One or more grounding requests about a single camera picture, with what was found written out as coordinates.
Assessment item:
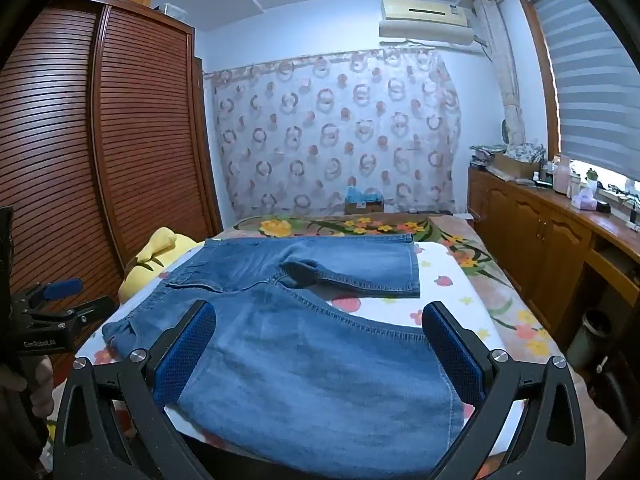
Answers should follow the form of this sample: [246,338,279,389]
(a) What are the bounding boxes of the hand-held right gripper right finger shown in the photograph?
[421,301,588,480]

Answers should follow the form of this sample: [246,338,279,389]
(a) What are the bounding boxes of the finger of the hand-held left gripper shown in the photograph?
[15,279,84,311]
[22,296,117,333]

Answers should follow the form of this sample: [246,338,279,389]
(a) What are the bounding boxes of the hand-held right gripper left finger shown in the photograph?
[50,300,221,480]

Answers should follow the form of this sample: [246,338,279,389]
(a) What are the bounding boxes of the blue denim pants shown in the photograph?
[102,232,463,466]

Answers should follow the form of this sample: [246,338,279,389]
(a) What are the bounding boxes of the person's left hand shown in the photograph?
[0,356,56,427]

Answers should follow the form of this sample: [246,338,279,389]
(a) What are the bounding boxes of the floral blanket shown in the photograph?
[220,214,556,361]

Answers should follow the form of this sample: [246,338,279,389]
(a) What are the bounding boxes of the white fruit-print mat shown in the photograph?
[75,240,506,461]

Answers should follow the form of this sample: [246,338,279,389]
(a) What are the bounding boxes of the yellow plush toy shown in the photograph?
[118,226,206,306]

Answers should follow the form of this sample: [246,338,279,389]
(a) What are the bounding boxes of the dark waste bin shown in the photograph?
[567,307,614,371]

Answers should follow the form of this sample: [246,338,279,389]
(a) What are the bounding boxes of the wooden low cabinet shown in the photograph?
[467,165,640,376]

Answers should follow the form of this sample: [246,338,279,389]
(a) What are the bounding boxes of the brown slatted wardrobe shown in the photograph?
[0,0,223,391]

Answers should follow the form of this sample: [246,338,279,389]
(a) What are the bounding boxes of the cardboard box with blue cloth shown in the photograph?
[345,186,385,215]

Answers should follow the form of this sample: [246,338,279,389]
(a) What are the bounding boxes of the open cardboard box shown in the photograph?
[492,152,541,179]

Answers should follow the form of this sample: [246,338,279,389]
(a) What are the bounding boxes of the pink plastic bottle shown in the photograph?
[552,156,574,196]

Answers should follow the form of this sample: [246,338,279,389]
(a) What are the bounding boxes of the stack of patterned cloths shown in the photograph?
[470,142,546,162]

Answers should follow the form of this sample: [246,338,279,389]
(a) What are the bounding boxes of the tied-back floral curtain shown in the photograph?
[472,0,526,146]

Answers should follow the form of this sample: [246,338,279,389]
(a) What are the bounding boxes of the grey striped window blind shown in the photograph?
[525,0,640,181]

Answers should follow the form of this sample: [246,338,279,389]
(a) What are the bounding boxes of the ring-patterned sheer curtain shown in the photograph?
[206,49,462,226]

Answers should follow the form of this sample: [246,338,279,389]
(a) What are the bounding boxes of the wooden window frame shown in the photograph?
[517,0,562,161]

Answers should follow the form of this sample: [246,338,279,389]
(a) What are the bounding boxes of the wall air conditioner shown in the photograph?
[378,0,476,51]

